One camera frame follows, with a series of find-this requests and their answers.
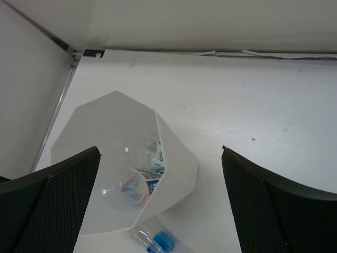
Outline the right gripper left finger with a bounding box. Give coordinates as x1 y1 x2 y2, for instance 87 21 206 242
1 147 101 252

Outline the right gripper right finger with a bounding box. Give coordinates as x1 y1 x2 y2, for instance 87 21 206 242
222 147 336 252

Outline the clear bottle orange blue label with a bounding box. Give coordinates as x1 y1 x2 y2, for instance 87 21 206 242
100 169 162 210

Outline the clear bottle green blue label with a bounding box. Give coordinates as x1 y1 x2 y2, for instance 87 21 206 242
122 134 166 176

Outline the white octagonal plastic bin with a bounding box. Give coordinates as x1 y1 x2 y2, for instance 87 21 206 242
51 91 198 236

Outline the aluminium frame rail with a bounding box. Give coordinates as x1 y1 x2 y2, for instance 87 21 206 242
31 51 82 172

